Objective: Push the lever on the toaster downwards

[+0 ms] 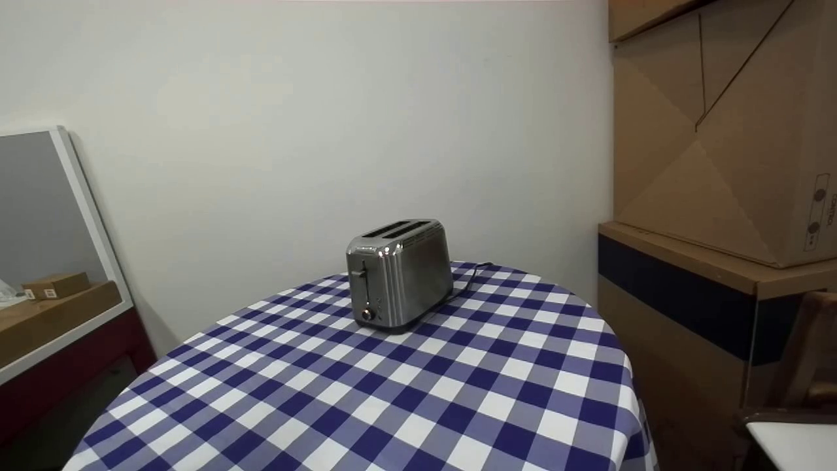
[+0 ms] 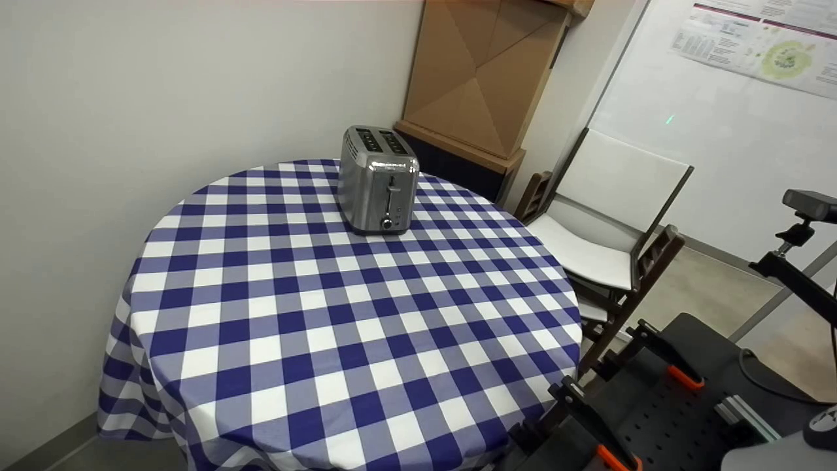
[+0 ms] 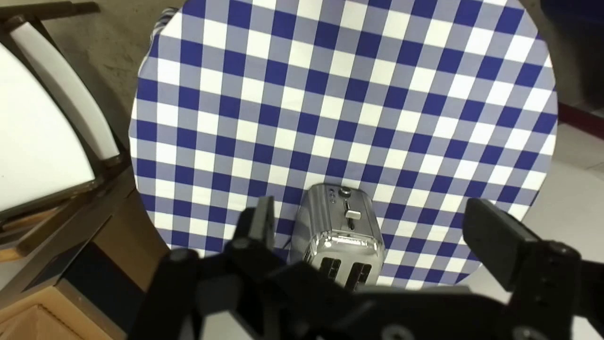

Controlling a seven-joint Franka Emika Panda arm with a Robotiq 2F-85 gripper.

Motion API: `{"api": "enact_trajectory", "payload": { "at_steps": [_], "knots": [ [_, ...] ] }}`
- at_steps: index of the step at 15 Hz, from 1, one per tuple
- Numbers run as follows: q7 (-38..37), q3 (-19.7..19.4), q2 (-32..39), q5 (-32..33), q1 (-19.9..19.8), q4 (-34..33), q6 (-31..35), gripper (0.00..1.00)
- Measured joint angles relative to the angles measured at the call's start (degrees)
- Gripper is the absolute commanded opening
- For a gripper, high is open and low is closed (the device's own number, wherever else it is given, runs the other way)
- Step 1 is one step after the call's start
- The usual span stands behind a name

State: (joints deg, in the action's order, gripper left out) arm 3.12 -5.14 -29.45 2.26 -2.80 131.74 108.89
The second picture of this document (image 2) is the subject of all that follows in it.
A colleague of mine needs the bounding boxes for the silver two-slot toaster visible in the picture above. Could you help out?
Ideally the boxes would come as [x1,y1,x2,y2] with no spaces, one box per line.
[337,125,421,235]

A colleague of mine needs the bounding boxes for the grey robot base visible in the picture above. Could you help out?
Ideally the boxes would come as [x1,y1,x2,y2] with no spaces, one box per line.
[719,402,837,471]

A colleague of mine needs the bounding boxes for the blue white checkered tablecloth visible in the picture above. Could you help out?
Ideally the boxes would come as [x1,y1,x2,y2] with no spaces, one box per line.
[94,157,586,471]

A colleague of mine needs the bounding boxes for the brown cardboard box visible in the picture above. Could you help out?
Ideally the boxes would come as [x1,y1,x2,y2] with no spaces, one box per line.
[393,0,596,177]

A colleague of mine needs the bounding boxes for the wooden folding chair white seat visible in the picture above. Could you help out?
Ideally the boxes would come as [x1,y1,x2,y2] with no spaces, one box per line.
[514,127,700,380]

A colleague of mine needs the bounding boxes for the white whiteboard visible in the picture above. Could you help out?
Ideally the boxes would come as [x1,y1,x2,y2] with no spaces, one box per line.
[586,0,837,266]

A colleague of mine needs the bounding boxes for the silver aluminium extrusion bar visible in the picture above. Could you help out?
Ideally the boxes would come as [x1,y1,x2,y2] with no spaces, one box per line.
[711,392,786,448]

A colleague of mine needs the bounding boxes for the white printed poster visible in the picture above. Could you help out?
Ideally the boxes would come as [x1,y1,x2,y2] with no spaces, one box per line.
[669,0,837,101]

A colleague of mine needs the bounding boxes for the black clamp orange handle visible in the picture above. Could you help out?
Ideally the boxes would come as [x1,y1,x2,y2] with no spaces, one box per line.
[620,320,709,396]
[548,377,650,471]

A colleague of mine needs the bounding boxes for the black cable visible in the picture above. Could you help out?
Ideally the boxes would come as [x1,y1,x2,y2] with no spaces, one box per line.
[736,344,825,409]

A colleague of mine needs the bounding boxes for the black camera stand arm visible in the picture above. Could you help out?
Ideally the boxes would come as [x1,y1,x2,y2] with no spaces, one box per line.
[748,220,837,369]

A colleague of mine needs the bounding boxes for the black camera on stand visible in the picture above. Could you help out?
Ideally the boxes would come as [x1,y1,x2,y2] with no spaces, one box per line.
[779,185,837,225]

